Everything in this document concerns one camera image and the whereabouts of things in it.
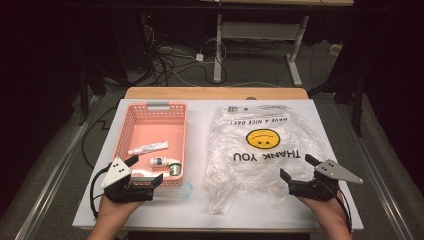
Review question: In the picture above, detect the person's right hand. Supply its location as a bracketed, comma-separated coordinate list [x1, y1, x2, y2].
[296, 193, 349, 228]

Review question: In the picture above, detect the tangle of floor cables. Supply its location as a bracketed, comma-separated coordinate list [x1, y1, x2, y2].
[141, 24, 221, 88]

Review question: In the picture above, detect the white metal desk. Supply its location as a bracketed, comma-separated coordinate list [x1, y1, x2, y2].
[199, 0, 355, 88]

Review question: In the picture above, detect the white board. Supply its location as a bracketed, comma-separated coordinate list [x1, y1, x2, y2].
[72, 98, 365, 232]

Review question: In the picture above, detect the black metal stand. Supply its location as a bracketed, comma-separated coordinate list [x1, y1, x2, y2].
[307, 64, 366, 138]
[77, 64, 109, 127]

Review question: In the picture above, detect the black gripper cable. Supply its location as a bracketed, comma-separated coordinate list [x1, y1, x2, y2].
[328, 181, 353, 233]
[89, 166, 112, 220]

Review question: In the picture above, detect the aluminium floor rail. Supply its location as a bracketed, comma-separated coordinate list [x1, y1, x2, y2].
[13, 95, 103, 240]
[344, 96, 416, 240]

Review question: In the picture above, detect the pink perforated plastic basket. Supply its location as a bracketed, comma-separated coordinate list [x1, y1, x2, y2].
[111, 102, 188, 187]

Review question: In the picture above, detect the clear bluish plastic disc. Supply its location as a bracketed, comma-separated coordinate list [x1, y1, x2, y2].
[180, 181, 195, 202]

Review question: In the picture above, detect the black floor cable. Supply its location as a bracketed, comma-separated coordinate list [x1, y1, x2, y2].
[81, 105, 118, 170]

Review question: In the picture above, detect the person's left hand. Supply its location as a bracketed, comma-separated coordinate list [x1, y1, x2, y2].
[96, 195, 144, 225]

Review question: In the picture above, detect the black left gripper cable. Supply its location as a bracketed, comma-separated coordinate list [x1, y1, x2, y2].
[89, 166, 112, 220]

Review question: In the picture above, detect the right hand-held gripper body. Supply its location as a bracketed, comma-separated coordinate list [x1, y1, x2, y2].
[288, 159, 364, 202]

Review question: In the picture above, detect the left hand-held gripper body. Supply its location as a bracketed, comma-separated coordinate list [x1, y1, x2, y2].
[100, 157, 155, 204]

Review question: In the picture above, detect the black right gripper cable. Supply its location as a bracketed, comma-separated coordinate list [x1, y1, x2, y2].
[328, 181, 353, 233]

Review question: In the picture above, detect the white ointment tube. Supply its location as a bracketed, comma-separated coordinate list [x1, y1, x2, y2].
[127, 140, 170, 156]

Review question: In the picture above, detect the white packet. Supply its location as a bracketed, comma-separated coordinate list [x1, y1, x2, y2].
[130, 168, 165, 178]

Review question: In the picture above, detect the clear smiley plastic bag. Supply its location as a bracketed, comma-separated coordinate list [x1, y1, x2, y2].
[203, 104, 332, 216]

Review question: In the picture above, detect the small white blue-label bottle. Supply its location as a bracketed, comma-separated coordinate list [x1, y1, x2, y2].
[149, 156, 171, 168]

